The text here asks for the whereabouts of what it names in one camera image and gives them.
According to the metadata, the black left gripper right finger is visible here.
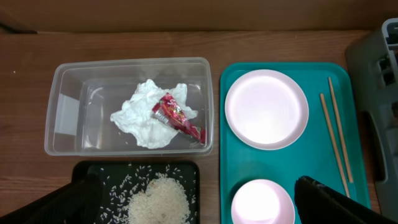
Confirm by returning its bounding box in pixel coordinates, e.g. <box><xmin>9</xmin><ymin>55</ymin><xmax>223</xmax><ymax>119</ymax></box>
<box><xmin>294</xmin><ymin>176</ymin><xmax>397</xmax><ymax>224</ymax></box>

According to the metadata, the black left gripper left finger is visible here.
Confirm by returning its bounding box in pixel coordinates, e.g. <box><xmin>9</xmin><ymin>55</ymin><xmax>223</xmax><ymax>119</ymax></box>
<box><xmin>1</xmin><ymin>174</ymin><xmax>103</xmax><ymax>224</ymax></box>

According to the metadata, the wooden chopstick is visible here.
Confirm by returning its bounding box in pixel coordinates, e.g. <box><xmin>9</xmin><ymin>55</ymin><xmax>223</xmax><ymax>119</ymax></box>
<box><xmin>328</xmin><ymin>77</ymin><xmax>354</xmax><ymax>184</ymax></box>
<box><xmin>320</xmin><ymin>93</ymin><xmax>350</xmax><ymax>198</ymax></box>

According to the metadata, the pinkish small bowl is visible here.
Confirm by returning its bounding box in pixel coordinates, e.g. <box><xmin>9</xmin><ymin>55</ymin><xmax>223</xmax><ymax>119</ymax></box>
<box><xmin>231</xmin><ymin>179</ymin><xmax>295</xmax><ymax>224</ymax></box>

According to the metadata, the white napkin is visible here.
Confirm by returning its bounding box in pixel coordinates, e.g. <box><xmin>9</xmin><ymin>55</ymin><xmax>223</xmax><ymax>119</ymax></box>
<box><xmin>110</xmin><ymin>79</ymin><xmax>198</xmax><ymax>149</ymax></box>

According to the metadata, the white plate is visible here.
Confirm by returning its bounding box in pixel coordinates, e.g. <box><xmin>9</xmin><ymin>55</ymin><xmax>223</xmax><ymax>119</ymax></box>
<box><xmin>224</xmin><ymin>69</ymin><xmax>310</xmax><ymax>151</ymax></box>

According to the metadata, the red foil wrapper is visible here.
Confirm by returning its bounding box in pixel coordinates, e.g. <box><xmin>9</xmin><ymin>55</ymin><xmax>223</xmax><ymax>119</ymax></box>
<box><xmin>152</xmin><ymin>93</ymin><xmax>206</xmax><ymax>144</ymax></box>

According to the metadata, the grey dishwasher rack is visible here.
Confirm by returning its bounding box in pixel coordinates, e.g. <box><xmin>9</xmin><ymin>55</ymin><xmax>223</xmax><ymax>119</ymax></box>
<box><xmin>346</xmin><ymin>18</ymin><xmax>397</xmax><ymax>221</ymax></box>

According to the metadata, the black plastic tray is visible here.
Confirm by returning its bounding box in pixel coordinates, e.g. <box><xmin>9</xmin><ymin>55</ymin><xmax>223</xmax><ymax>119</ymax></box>
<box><xmin>72</xmin><ymin>161</ymin><xmax>200</xmax><ymax>224</ymax></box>

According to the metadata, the teal plastic tray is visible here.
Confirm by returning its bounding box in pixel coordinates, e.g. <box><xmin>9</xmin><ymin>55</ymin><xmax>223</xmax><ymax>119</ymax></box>
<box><xmin>220</xmin><ymin>62</ymin><xmax>371</xmax><ymax>223</ymax></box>

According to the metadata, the white rice pile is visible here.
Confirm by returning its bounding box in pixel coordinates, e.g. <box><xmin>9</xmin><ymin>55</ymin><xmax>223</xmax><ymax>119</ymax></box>
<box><xmin>126</xmin><ymin>173</ymin><xmax>190</xmax><ymax>224</ymax></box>

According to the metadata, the clear plastic bin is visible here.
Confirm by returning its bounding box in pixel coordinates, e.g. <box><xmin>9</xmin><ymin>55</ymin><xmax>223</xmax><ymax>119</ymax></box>
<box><xmin>44</xmin><ymin>57</ymin><xmax>215</xmax><ymax>157</ymax></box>

